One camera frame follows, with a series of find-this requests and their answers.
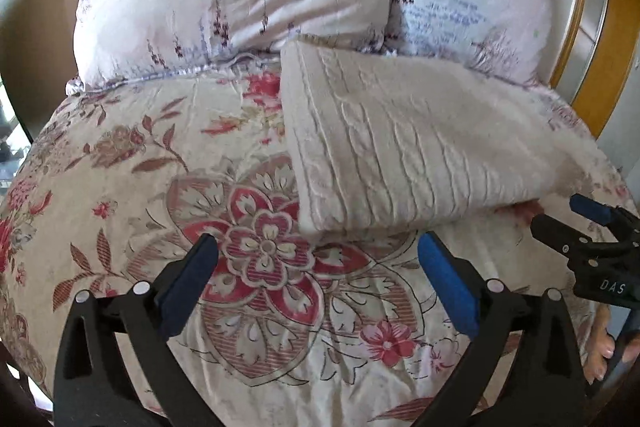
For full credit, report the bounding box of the floral bedspread with red flowers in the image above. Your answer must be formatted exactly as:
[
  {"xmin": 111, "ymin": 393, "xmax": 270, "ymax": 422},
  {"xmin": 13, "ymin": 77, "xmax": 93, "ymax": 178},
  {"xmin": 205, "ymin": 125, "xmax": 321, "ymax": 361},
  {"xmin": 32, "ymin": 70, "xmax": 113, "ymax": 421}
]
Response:
[{"xmin": 1, "ymin": 57, "xmax": 634, "ymax": 426}]

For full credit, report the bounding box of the beige cable-knit sweater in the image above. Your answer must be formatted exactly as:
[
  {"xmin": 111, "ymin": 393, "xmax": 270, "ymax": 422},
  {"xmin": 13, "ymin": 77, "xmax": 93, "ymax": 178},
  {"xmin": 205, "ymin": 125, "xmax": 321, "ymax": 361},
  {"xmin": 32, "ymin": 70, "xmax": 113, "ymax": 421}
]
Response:
[{"xmin": 281, "ymin": 41, "xmax": 601, "ymax": 242}]

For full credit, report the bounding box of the wooden bed headboard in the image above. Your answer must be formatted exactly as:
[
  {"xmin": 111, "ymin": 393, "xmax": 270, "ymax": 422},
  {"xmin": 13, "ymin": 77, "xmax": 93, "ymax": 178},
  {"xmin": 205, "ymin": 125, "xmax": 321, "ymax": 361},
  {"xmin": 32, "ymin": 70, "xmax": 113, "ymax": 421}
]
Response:
[{"xmin": 540, "ymin": 0, "xmax": 639, "ymax": 136}]

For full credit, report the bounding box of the person's right hand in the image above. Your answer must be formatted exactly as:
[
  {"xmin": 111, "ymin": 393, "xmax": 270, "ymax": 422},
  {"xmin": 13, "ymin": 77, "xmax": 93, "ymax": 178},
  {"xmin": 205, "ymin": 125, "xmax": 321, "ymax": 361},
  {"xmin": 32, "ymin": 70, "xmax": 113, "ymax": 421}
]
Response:
[{"xmin": 584, "ymin": 305, "xmax": 616, "ymax": 384}]

